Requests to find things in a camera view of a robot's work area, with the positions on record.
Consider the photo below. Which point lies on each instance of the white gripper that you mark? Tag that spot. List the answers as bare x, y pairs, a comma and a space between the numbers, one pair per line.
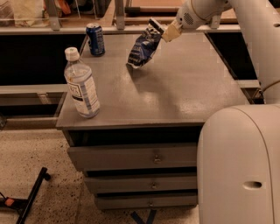
185, 16

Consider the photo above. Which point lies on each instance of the blue pepsi can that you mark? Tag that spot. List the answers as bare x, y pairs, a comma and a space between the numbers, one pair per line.
95, 39

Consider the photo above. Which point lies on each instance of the middle grey drawer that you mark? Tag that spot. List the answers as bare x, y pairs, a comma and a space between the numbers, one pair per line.
133, 184

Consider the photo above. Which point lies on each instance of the grey drawer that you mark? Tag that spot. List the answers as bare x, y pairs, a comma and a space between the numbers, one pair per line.
168, 200
133, 184
133, 156

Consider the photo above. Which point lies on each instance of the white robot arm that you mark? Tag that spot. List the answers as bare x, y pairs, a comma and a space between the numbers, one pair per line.
238, 158

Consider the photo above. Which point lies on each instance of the blue chip bag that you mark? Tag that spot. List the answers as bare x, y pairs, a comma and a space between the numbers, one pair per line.
146, 44

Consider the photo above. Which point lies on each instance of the grey drawer cabinet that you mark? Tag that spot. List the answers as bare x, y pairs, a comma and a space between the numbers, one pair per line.
167, 101

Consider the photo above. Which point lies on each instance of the top grey drawer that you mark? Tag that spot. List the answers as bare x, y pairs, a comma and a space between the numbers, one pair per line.
133, 156

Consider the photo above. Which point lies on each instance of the bottom grey drawer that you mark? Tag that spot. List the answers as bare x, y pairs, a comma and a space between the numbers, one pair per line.
168, 200

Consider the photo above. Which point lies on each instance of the clear plastic water bottle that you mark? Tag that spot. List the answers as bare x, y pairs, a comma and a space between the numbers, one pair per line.
81, 84

